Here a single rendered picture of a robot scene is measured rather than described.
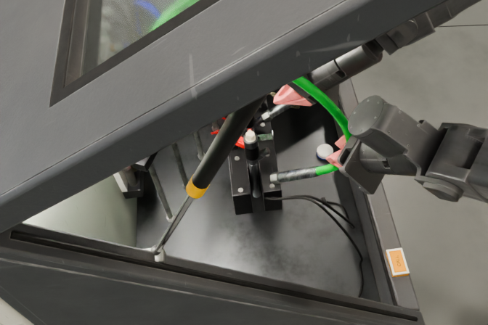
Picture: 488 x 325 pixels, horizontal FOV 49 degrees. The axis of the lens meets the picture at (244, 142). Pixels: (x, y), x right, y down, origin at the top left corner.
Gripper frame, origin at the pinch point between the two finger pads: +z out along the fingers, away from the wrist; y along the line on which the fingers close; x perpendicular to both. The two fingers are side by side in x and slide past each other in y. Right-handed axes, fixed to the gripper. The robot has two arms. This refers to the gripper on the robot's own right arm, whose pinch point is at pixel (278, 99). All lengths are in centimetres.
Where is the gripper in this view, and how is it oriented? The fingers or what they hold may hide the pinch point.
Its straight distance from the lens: 92.4
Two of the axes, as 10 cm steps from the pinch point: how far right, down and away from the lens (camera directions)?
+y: -7.4, -4.9, -4.6
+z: -6.5, 3.5, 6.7
